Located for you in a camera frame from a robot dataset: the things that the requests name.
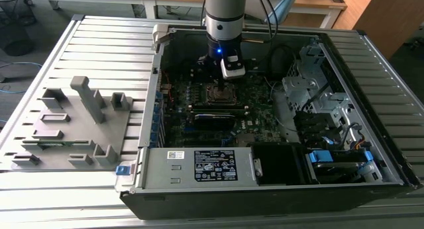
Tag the square CPU chip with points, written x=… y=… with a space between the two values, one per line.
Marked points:
x=228 y=96

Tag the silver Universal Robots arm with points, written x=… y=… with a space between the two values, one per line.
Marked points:
x=226 y=10

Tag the CPU socket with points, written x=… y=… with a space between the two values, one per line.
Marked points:
x=207 y=102

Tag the silver disk bay cage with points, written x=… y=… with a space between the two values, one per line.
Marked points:
x=298 y=86

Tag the black graphics card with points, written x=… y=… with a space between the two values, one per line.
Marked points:
x=214 y=122

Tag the green motherboard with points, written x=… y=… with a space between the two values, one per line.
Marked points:
x=262 y=114

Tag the brown chipset heatsink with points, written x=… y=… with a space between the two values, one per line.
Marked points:
x=246 y=139

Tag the grey parts rack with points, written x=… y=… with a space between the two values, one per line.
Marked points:
x=83 y=129

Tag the silver power supply unit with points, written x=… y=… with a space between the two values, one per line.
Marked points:
x=159 y=169

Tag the wooden cabinet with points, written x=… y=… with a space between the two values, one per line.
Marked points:
x=391 y=20

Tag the blue disk carrier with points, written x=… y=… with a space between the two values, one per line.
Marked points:
x=319 y=156

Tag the blue case latch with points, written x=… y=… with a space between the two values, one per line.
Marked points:
x=122 y=170

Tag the black waste bin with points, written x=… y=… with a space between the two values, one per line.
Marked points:
x=18 y=45

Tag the black hard disk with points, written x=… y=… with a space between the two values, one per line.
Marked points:
x=335 y=173

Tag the green RAM stick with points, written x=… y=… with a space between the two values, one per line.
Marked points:
x=52 y=144

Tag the blue plastic clip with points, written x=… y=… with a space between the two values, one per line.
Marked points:
x=368 y=156

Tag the black open PC case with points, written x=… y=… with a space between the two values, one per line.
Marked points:
x=232 y=206

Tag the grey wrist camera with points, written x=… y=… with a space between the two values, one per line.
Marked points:
x=234 y=70

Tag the black plastic bracket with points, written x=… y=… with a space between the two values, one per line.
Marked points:
x=315 y=124

